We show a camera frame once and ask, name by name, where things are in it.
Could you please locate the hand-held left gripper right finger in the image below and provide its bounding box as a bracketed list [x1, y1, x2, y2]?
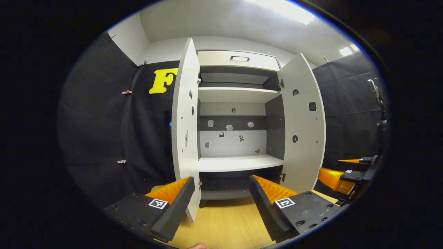
[248, 175, 346, 242]

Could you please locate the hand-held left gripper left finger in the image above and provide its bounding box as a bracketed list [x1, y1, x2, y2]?
[104, 176, 196, 243]

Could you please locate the grey cabinet door headphone sticker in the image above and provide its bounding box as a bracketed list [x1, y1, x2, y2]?
[277, 53, 326, 194]

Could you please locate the grey double-door shoe cabinet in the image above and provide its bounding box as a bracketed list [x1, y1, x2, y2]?
[196, 49, 288, 208]

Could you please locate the grey cabinet door camera sticker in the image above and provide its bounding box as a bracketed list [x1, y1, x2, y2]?
[171, 37, 202, 223]

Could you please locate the white cabinet shelf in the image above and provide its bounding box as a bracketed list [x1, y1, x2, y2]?
[198, 86, 281, 103]
[198, 154, 284, 173]

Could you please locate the grey cabinet drawer front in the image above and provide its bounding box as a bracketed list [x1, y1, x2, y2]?
[197, 50, 280, 71]

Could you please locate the small ceiling light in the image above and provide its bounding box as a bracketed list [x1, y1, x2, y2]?
[339, 43, 360, 57]

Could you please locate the black backdrop cloth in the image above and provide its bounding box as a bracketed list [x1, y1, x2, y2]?
[57, 31, 388, 208]

